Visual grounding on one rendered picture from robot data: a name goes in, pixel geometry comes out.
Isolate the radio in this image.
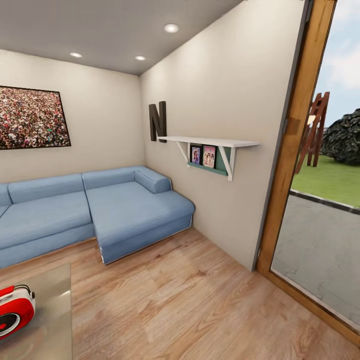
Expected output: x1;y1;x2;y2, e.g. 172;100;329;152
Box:
0;285;36;340

